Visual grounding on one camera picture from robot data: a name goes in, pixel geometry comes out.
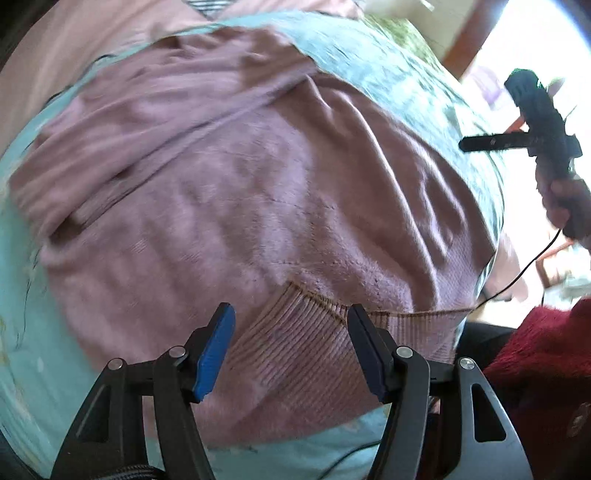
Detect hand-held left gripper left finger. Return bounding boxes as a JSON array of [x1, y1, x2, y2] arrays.
[[50, 302, 237, 480]]

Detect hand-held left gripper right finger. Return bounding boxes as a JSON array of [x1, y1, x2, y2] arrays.
[[346, 303, 536, 480]]

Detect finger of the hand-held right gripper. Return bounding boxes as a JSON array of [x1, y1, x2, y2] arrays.
[[459, 131, 533, 153]]

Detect pink knit sweater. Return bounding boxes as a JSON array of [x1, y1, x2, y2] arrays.
[[9, 25, 504, 446]]

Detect person's right hand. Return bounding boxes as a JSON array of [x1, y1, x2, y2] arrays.
[[536, 159, 591, 228]]

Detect dark cloth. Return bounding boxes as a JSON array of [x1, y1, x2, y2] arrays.
[[455, 320, 520, 365]]

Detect green checked pillow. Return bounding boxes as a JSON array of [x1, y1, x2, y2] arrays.
[[365, 16, 439, 65]]

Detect red fuzzy garment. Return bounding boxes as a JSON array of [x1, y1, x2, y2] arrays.
[[482, 298, 591, 480]]

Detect teal floral bedsheet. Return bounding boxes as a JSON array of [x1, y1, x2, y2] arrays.
[[0, 11, 509, 480]]

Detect black cable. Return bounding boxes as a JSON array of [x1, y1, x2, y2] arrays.
[[318, 440, 382, 480], [473, 227, 563, 311]]

